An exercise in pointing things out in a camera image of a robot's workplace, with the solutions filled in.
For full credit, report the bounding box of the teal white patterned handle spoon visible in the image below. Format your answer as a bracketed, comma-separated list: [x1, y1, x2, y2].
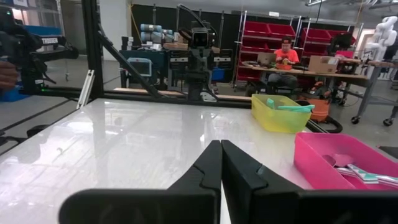
[346, 164, 398, 185]
[335, 167, 358, 178]

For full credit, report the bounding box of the long wooden workbench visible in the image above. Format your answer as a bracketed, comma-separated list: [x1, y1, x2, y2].
[239, 60, 398, 127]

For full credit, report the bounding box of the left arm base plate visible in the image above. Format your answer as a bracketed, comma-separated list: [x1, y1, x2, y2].
[200, 91, 218, 103]

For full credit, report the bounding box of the red bin shelving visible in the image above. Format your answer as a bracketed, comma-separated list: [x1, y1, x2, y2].
[236, 11, 358, 82]

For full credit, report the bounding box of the blue box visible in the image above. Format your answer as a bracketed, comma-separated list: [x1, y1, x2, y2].
[211, 67, 225, 82]

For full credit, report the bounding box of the blue fabric bundle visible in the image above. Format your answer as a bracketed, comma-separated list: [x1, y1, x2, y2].
[0, 81, 30, 103]

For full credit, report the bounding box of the yellow plastic bin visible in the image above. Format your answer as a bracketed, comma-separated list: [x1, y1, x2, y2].
[251, 93, 312, 134]

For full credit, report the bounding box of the cardboard box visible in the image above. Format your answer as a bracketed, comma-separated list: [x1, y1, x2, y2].
[308, 55, 340, 74]

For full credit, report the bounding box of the orange shop vacuum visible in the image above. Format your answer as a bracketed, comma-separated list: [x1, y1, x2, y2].
[298, 95, 331, 123]

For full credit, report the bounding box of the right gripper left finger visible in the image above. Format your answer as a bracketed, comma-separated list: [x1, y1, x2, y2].
[169, 139, 223, 224]

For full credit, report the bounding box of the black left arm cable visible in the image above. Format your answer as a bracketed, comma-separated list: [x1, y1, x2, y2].
[176, 3, 218, 35]

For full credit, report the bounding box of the silver aluminium bar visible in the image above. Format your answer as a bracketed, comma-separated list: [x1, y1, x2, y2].
[76, 68, 95, 110]

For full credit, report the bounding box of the pink plastic bin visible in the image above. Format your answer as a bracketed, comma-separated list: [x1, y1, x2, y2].
[294, 132, 398, 191]

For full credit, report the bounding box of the person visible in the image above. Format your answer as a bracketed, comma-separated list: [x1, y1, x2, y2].
[267, 35, 301, 91]

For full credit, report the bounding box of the small gray screen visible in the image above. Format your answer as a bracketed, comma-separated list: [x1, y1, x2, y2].
[127, 57, 153, 77]

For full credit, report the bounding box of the black vacuum hose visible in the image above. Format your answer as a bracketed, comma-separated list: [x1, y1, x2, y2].
[306, 116, 344, 134]

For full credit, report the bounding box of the blue cabinet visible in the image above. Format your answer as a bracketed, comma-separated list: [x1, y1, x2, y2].
[119, 49, 175, 90]

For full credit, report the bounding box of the person's hand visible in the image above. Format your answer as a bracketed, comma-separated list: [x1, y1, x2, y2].
[0, 60, 19, 91]

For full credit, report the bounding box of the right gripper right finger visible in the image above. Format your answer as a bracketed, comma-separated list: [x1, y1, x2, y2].
[221, 139, 301, 224]

